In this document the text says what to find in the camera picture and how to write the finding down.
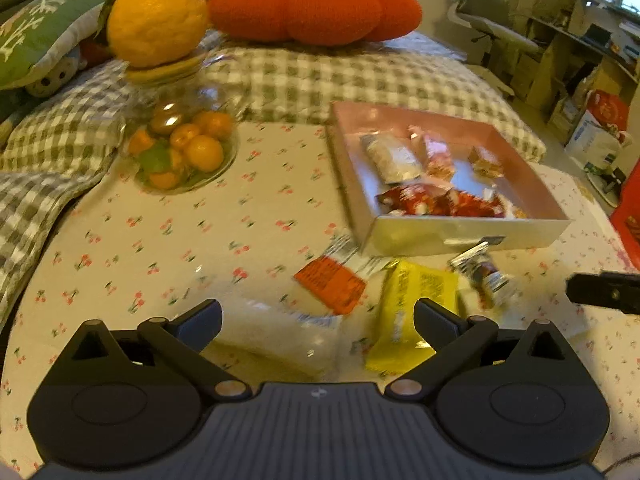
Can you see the grey plush toy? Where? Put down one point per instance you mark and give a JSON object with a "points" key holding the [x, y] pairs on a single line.
{"points": [[55, 77]]}

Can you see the red bag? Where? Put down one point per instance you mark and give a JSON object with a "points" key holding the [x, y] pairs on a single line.
{"points": [[607, 110]]}

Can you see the gold yellow snack packet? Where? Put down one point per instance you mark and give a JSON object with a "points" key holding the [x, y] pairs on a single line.
{"points": [[400, 310]]}

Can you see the red tomato plush cushion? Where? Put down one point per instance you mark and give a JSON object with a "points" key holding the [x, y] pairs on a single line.
{"points": [[300, 5]]}

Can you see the green patterned pillow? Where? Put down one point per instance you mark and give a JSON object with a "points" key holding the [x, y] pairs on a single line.
{"points": [[40, 35]]}

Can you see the silver and blue small packet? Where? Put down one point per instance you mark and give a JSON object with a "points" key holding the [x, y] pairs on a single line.
{"points": [[482, 272]]}

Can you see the large orange citrus fruit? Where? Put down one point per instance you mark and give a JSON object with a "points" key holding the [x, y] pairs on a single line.
{"points": [[155, 15]]}

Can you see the small orange cake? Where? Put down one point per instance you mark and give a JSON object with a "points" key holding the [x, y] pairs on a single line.
{"points": [[485, 162]]}

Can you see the grey checked quilt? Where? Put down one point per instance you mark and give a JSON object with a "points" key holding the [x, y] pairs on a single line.
{"points": [[350, 80]]}

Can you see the pile of small mandarins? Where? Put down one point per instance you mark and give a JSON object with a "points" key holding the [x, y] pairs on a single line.
{"points": [[202, 152]]}

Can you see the white carton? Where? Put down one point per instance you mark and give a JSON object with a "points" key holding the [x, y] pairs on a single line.
{"points": [[592, 142]]}

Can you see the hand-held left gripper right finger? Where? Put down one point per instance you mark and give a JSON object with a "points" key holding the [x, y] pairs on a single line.
{"points": [[436, 322]]}

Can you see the wooden desk with clutter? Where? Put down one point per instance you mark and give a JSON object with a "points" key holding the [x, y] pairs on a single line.
{"points": [[575, 45]]}

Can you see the red packet with white circle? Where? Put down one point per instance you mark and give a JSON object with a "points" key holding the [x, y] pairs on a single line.
{"points": [[415, 200]]}

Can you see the clear packet white rice cake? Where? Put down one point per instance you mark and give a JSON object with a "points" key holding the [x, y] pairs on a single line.
{"points": [[280, 330]]}

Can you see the pink flower snack packet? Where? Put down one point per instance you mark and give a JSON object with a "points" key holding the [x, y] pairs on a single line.
{"points": [[437, 157]]}

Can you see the clear packet white snack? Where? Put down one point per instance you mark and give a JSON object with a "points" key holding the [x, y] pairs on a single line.
{"points": [[392, 160]]}

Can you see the red and white small packet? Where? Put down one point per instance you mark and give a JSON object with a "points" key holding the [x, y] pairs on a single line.
{"points": [[327, 282]]}

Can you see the cherry print tablecloth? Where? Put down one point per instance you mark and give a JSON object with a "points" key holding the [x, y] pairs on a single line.
{"points": [[150, 240]]}

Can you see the glass jar with lid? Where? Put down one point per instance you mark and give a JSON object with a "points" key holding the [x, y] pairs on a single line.
{"points": [[210, 100]]}

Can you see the white office chair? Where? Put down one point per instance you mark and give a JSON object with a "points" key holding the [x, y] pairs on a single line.
{"points": [[480, 25]]}

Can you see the red twisted candy wrapper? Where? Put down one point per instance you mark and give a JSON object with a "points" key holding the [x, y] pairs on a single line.
{"points": [[475, 205]]}

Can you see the red plastic chair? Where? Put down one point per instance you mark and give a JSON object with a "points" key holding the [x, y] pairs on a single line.
{"points": [[629, 215]]}

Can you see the pink and silver box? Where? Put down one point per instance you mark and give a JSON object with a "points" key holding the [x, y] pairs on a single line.
{"points": [[450, 237]]}

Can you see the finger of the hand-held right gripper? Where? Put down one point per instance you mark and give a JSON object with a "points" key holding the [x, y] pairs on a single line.
{"points": [[595, 290]]}

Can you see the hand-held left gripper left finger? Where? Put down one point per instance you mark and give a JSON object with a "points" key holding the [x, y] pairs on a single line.
{"points": [[200, 321]]}

